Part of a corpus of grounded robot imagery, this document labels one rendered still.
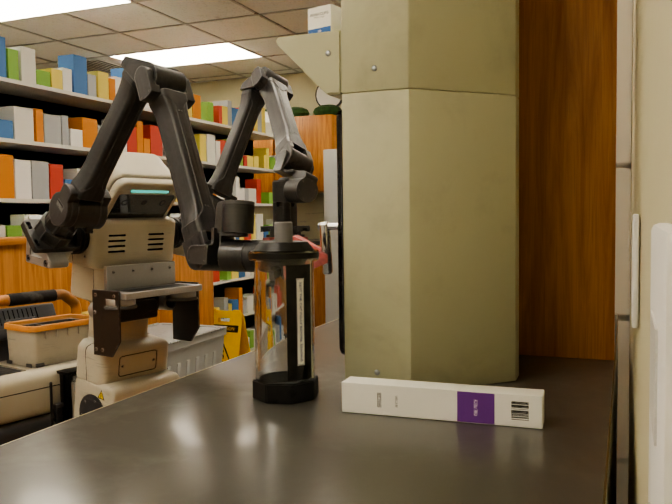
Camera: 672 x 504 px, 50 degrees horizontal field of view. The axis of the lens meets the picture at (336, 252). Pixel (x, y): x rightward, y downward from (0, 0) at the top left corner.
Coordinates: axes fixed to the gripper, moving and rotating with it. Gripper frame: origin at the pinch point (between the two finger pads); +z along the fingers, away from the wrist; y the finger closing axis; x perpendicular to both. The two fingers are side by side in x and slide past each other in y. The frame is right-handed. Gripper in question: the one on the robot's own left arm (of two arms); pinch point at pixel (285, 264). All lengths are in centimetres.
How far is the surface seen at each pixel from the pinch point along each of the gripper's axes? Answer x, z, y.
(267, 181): 478, -45, -247
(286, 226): -54, -10, 26
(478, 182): -37, -16, 52
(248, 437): -74, 16, 30
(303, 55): -46, -37, 26
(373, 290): -46, 0, 37
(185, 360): 131, 55, -116
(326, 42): -46, -39, 30
